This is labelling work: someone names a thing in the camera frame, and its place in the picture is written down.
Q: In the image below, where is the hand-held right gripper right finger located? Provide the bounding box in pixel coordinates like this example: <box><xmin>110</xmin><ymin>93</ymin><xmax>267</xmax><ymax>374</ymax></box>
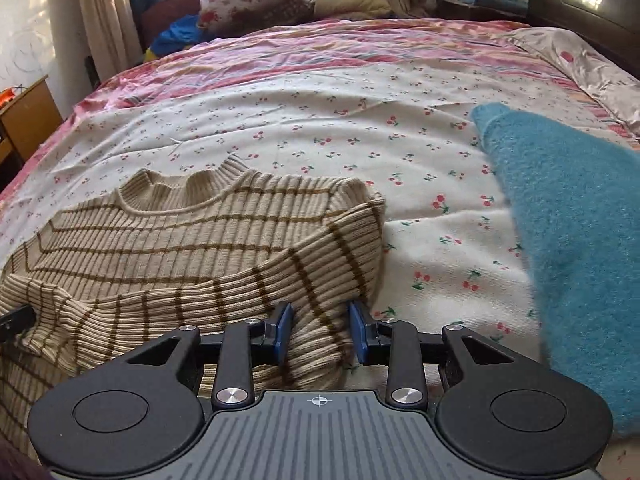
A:
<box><xmin>348</xmin><ymin>300</ymin><xmax>516</xmax><ymax>407</ymax></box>

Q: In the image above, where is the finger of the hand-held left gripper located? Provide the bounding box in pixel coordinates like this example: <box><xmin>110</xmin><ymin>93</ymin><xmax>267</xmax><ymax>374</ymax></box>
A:
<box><xmin>0</xmin><ymin>305</ymin><xmax>37</xmax><ymax>343</ymax></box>

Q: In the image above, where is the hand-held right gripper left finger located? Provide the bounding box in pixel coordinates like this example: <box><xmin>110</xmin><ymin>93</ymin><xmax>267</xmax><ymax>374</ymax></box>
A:
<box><xmin>125</xmin><ymin>301</ymin><xmax>294</xmax><ymax>409</ymax></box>

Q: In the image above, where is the beige striped ribbed sweater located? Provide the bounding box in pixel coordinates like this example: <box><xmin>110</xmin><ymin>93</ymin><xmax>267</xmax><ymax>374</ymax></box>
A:
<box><xmin>0</xmin><ymin>155</ymin><xmax>387</xmax><ymax>461</ymax></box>

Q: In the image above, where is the light wooden desk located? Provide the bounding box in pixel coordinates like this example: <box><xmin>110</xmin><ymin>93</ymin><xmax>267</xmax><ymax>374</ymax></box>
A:
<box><xmin>0</xmin><ymin>75</ymin><xmax>64</xmax><ymax>182</ymax></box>

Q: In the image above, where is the pink cherry print bedsheet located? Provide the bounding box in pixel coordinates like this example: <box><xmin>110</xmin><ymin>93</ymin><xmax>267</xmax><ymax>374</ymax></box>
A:
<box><xmin>0</xmin><ymin>17</ymin><xmax>640</xmax><ymax>480</ymax></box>

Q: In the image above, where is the teal fuzzy garment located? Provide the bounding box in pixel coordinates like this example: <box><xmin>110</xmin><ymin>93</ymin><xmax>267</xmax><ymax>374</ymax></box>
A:
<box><xmin>471</xmin><ymin>102</ymin><xmax>640</xmax><ymax>441</ymax></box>

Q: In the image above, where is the olive pillow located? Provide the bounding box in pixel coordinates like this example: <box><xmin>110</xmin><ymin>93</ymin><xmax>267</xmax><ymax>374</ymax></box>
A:
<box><xmin>311</xmin><ymin>0</ymin><xmax>394</xmax><ymax>22</ymax></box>

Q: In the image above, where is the dark nightstand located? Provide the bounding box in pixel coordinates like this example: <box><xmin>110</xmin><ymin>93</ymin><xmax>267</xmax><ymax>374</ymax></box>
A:
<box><xmin>435</xmin><ymin>0</ymin><xmax>531</xmax><ymax>24</ymax></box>

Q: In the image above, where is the beige cherry print pillow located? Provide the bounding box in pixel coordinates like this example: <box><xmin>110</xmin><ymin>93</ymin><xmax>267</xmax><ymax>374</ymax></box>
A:
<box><xmin>510</xmin><ymin>26</ymin><xmax>640</xmax><ymax>136</ymax></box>

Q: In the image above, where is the dark wooden headboard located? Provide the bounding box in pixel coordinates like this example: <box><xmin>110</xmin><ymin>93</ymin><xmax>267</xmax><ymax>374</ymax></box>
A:
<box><xmin>527</xmin><ymin>0</ymin><xmax>640</xmax><ymax>82</ymax></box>

